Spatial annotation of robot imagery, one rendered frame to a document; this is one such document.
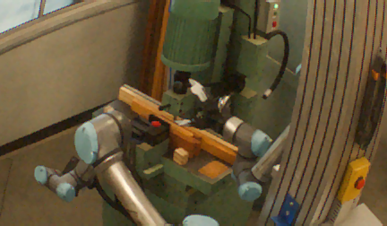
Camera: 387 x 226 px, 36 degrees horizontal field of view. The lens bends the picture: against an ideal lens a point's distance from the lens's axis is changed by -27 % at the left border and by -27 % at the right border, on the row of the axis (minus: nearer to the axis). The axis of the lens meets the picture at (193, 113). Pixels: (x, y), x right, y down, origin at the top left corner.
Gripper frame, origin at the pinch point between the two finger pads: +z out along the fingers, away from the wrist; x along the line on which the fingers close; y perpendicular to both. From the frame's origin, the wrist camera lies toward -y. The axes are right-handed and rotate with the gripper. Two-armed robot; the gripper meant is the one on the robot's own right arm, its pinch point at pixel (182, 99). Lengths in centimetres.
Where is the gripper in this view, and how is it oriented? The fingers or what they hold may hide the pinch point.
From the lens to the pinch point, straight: 269.4
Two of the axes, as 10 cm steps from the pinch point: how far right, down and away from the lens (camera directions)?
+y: -5.4, 1.1, -8.3
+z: -7.8, -4.3, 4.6
